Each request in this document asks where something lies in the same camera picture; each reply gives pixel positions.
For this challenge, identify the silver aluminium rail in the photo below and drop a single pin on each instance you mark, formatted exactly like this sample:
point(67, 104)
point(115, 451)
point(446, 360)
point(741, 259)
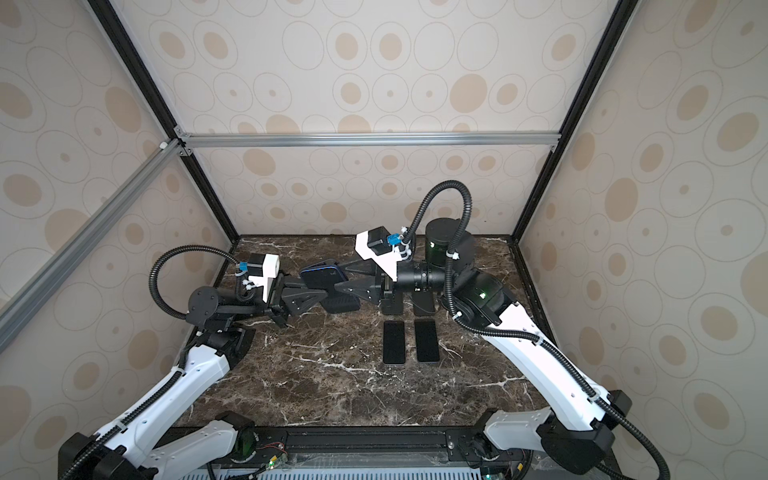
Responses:
point(21, 309)
point(387, 139)

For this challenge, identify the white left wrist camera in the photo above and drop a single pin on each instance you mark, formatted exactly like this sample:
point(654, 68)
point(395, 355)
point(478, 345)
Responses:
point(264, 270)

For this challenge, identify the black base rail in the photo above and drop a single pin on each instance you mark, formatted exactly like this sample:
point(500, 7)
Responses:
point(424, 452)

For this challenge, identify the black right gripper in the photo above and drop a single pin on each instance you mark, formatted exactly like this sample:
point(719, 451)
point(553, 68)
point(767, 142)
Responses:
point(379, 289)

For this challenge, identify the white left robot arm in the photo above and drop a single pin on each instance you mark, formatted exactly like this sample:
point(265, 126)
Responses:
point(128, 447)

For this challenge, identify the silver aluminium rail back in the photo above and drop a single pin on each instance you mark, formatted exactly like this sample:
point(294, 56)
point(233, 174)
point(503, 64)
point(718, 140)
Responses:
point(387, 139)

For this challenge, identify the black corner frame post right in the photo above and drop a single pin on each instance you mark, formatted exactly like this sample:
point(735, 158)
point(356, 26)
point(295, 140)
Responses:
point(606, 47)

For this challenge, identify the black corner frame post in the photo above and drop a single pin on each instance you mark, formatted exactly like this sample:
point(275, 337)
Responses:
point(606, 47)
point(107, 17)

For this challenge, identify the silver aluminium rail left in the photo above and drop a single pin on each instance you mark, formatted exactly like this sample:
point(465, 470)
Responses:
point(21, 309)

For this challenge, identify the black phone case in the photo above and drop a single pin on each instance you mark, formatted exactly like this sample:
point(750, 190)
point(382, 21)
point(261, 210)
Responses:
point(423, 304)
point(392, 305)
point(338, 303)

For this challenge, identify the black corner frame post left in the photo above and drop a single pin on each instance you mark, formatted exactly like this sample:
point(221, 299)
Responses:
point(107, 17)

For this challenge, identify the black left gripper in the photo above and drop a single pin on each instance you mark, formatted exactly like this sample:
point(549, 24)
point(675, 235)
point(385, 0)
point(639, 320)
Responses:
point(292, 298)

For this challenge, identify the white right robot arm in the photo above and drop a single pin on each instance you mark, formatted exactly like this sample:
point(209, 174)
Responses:
point(576, 429)

